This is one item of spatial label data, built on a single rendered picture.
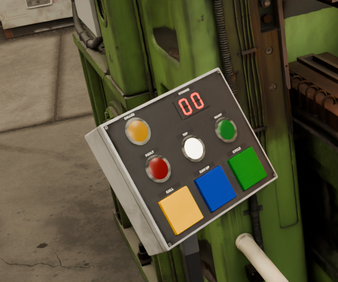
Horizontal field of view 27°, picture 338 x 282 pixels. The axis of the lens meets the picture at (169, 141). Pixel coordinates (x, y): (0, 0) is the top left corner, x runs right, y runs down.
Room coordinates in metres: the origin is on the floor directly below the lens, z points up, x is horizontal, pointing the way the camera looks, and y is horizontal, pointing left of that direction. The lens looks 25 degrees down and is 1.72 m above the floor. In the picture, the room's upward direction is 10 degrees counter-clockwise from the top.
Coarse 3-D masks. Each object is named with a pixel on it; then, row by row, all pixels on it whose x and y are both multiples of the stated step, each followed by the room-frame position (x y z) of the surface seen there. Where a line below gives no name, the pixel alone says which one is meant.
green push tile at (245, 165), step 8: (240, 152) 1.36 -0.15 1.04; (248, 152) 1.36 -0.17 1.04; (232, 160) 1.33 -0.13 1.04; (240, 160) 1.34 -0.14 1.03; (248, 160) 1.35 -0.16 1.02; (256, 160) 1.36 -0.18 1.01; (232, 168) 1.32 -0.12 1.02; (240, 168) 1.33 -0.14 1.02; (248, 168) 1.34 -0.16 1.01; (256, 168) 1.34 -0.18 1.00; (240, 176) 1.32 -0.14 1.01; (248, 176) 1.32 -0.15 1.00; (256, 176) 1.33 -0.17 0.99; (264, 176) 1.34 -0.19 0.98; (240, 184) 1.31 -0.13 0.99; (248, 184) 1.31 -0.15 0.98
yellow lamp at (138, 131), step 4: (132, 124) 1.29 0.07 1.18; (136, 124) 1.29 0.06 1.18; (140, 124) 1.30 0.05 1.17; (144, 124) 1.30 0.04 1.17; (128, 128) 1.28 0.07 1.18; (132, 128) 1.28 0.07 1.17; (136, 128) 1.29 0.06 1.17; (140, 128) 1.29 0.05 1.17; (144, 128) 1.30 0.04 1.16; (132, 132) 1.28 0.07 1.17; (136, 132) 1.28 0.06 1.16; (140, 132) 1.29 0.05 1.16; (144, 132) 1.29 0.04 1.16; (132, 136) 1.27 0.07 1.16; (136, 136) 1.28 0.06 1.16; (140, 136) 1.28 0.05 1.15; (144, 136) 1.29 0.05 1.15; (136, 140) 1.27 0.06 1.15; (140, 140) 1.28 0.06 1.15
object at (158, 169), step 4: (152, 160) 1.26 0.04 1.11; (156, 160) 1.26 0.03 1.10; (160, 160) 1.27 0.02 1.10; (152, 164) 1.25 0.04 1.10; (156, 164) 1.26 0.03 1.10; (160, 164) 1.26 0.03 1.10; (164, 164) 1.26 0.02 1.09; (152, 168) 1.25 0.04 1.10; (156, 168) 1.25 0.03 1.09; (160, 168) 1.25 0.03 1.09; (164, 168) 1.26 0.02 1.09; (152, 172) 1.24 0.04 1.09; (156, 172) 1.24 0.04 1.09; (160, 172) 1.25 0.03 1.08; (164, 172) 1.25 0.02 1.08; (156, 176) 1.24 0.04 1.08; (160, 176) 1.24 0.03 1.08; (164, 176) 1.25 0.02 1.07
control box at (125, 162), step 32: (160, 96) 1.36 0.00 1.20; (224, 96) 1.43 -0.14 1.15; (96, 128) 1.28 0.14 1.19; (160, 128) 1.31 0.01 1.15; (192, 128) 1.35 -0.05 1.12; (128, 160) 1.24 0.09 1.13; (192, 160) 1.30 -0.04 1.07; (224, 160) 1.33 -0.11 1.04; (128, 192) 1.23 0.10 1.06; (160, 192) 1.22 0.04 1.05; (192, 192) 1.25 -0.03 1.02; (160, 224) 1.18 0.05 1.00
